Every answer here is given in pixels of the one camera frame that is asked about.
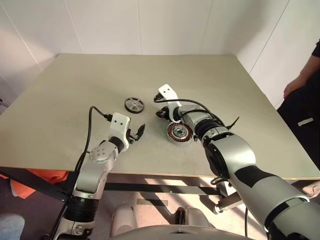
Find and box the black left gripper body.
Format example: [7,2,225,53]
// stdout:
[126,127,138,145]

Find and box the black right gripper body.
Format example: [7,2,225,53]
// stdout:
[161,106,171,122]

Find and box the round silver motor housing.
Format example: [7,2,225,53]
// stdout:
[166,121,195,145]

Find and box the black spoked rotor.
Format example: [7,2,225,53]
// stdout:
[124,96,146,115]

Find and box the bystander bare hand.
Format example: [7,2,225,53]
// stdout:
[284,77,305,97]

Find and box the black zip tie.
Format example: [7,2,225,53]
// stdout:
[224,116,240,131]

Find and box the beige robot left leg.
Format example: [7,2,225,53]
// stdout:
[111,202,139,237]

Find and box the beige robot leg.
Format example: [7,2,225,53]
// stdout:
[111,202,139,237]
[182,206,214,229]

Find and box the dark rounded shape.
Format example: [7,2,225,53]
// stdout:
[175,206,186,226]

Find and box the beige robot right leg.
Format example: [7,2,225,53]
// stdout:
[182,206,214,229]

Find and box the grey robot torso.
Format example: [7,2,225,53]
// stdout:
[107,224,267,240]

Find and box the grey table leg with caster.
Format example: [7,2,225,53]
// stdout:
[211,178,248,216]

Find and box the orange cloth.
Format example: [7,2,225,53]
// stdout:
[0,168,70,200]

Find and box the white clothing tag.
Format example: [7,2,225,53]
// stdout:
[297,117,315,127]

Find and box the bystander in dark clothes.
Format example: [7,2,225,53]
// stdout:
[276,38,320,176]

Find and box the blue jeans knee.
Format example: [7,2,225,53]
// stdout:
[0,212,26,240]

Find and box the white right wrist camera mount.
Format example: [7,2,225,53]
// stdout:
[158,84,185,124]

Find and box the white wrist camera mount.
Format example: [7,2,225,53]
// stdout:
[158,84,185,124]
[108,112,131,152]

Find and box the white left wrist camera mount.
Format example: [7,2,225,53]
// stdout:
[108,112,131,152]

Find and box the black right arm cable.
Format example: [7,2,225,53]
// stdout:
[153,99,232,130]

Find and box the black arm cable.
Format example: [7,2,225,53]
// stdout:
[153,99,232,130]
[74,106,114,173]

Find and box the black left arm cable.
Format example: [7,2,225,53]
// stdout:
[74,106,114,173]

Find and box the black metal table frame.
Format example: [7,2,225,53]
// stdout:
[0,166,222,203]

